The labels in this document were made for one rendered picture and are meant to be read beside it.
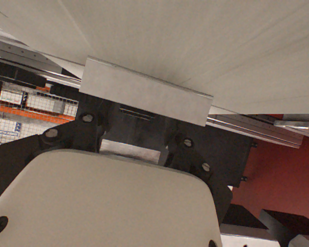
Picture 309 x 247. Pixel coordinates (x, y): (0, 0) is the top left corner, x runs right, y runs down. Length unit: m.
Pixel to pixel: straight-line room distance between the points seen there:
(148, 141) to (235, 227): 0.55
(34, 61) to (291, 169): 1.22
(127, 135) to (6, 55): 0.52
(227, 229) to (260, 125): 0.48
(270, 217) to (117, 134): 0.66
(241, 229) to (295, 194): 0.69
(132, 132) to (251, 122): 0.57
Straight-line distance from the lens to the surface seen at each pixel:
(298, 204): 0.99
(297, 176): 0.98
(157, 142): 0.74
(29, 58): 0.57
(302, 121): 0.38
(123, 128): 0.72
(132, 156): 0.21
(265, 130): 0.70
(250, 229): 0.34
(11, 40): 0.30
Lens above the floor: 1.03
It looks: 2 degrees up
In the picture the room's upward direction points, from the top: 165 degrees counter-clockwise
